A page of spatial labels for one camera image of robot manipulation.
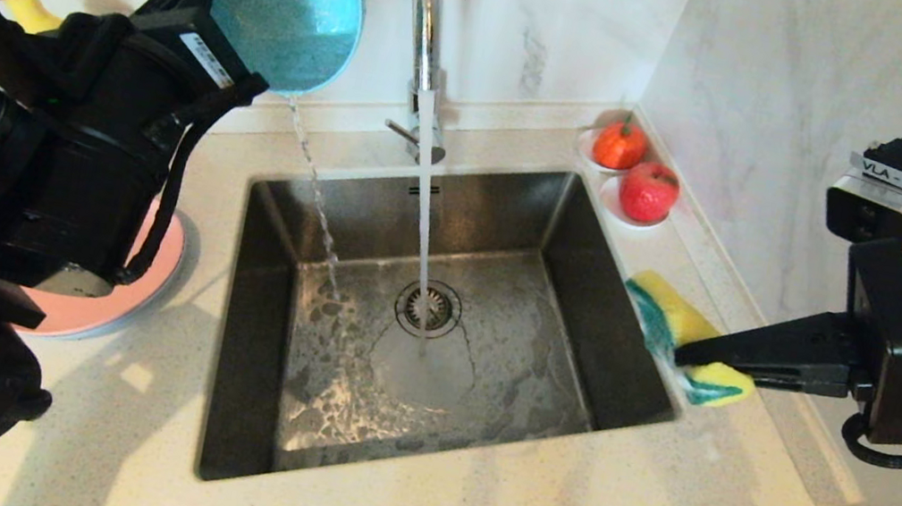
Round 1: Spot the pink plate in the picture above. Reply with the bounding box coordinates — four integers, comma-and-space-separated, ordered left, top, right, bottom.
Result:
18, 179, 193, 357

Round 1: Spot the yellow green sponge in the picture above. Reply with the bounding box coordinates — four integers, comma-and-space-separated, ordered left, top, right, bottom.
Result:
608, 267, 771, 416

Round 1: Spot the orange dish soap bottle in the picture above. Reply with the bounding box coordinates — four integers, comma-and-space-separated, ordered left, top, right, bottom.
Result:
0, 0, 66, 38

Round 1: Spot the stainless steel sink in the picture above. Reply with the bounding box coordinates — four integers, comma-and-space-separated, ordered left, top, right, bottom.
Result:
194, 122, 712, 506

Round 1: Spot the grey plate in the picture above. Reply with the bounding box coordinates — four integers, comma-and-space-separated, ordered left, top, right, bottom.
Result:
75, 202, 206, 361

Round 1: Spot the red toy apple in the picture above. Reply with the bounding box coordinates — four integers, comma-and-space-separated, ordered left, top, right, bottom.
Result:
615, 157, 685, 230

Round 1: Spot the chrome faucet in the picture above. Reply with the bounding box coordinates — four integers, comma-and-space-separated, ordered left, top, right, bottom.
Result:
375, 0, 471, 170

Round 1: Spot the small white dish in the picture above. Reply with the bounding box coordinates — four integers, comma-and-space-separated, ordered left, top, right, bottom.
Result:
594, 172, 674, 233
572, 124, 649, 179

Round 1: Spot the orange toy pumpkin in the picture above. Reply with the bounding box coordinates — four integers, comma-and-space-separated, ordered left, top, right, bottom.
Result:
589, 111, 652, 175

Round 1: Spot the metal drain strainer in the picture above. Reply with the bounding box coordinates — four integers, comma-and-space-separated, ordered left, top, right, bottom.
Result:
390, 275, 468, 345

